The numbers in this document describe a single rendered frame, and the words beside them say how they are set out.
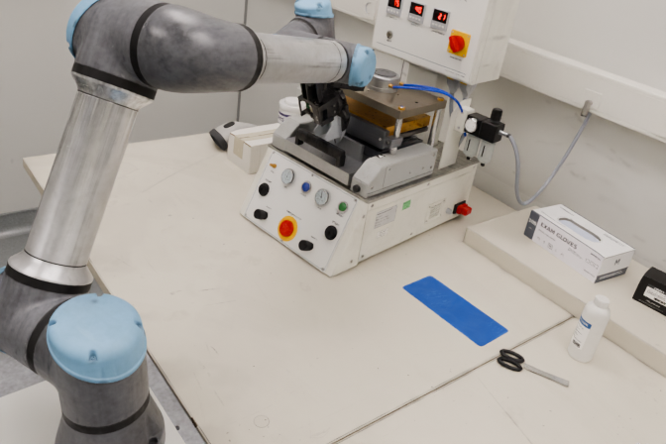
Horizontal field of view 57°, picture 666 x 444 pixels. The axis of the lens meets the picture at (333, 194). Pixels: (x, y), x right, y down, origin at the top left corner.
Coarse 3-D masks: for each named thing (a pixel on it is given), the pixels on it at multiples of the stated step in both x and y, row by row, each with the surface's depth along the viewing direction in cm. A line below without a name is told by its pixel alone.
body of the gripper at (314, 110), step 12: (300, 84) 133; (312, 84) 131; (324, 84) 134; (300, 96) 137; (312, 96) 135; (324, 96) 136; (336, 96) 135; (300, 108) 139; (312, 108) 135; (324, 108) 134; (336, 108) 138; (324, 120) 136
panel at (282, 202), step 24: (264, 168) 156; (288, 192) 150; (312, 192) 146; (336, 192) 142; (288, 216) 149; (312, 216) 145; (336, 216) 141; (288, 240) 148; (312, 240) 144; (336, 240) 140; (312, 264) 143
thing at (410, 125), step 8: (352, 104) 153; (360, 104) 154; (352, 112) 149; (360, 112) 148; (368, 112) 149; (376, 112) 150; (368, 120) 146; (376, 120) 145; (384, 120) 146; (392, 120) 147; (408, 120) 148; (416, 120) 150; (424, 120) 152; (384, 128) 143; (392, 128) 144; (408, 128) 149; (416, 128) 151; (424, 128) 154; (400, 136) 148
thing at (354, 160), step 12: (312, 132) 157; (288, 144) 150; (336, 144) 149; (348, 144) 146; (360, 144) 144; (300, 156) 148; (312, 156) 145; (324, 156) 145; (348, 156) 147; (360, 156) 144; (324, 168) 143; (336, 168) 141; (348, 168) 140; (348, 180) 139
